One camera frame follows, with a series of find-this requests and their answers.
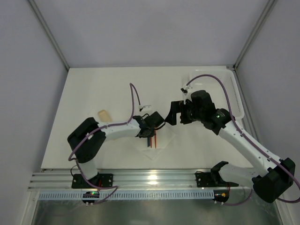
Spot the orange plastic spoon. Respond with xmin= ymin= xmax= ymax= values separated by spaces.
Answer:
xmin=154 ymin=130 xmax=158 ymax=149

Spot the white paper napkin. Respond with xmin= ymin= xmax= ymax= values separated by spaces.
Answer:
xmin=128 ymin=127 xmax=175 ymax=160

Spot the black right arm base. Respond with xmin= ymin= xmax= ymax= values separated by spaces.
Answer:
xmin=195 ymin=161 xmax=239 ymax=188

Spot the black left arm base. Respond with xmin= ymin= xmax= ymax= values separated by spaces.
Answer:
xmin=71 ymin=173 xmax=113 ymax=189

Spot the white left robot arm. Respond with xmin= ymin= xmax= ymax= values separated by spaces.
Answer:
xmin=67 ymin=112 xmax=165 ymax=180

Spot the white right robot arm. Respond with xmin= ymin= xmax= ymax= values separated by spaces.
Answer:
xmin=165 ymin=90 xmax=295 ymax=203

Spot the white perforated plastic basket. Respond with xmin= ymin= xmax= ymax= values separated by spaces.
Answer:
xmin=188 ymin=67 xmax=245 ymax=120

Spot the beige utensil case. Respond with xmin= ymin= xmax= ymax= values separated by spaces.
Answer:
xmin=97 ymin=110 xmax=112 ymax=122

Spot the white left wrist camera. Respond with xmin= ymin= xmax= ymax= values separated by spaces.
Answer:
xmin=139 ymin=105 xmax=152 ymax=112

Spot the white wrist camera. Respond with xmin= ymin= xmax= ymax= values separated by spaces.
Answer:
xmin=139 ymin=105 xmax=152 ymax=112
xmin=180 ymin=86 xmax=193 ymax=96

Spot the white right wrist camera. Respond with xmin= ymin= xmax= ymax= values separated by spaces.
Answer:
xmin=180 ymin=86 xmax=193 ymax=96

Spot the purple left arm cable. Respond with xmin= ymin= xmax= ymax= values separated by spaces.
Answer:
xmin=67 ymin=82 xmax=143 ymax=211

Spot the slotted white cable duct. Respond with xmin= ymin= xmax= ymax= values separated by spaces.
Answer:
xmin=38 ymin=189 xmax=215 ymax=201

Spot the aluminium front rail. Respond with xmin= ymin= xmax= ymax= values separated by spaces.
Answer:
xmin=28 ymin=168 xmax=261 ymax=190

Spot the right aluminium frame post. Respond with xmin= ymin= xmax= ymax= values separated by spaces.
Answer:
xmin=232 ymin=0 xmax=278 ymax=71

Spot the aluminium frame post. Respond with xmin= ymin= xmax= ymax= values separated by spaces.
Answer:
xmin=232 ymin=0 xmax=278 ymax=71
xmin=27 ymin=0 xmax=70 ymax=71

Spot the left aluminium frame post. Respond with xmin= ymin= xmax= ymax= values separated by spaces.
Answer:
xmin=27 ymin=0 xmax=70 ymax=71

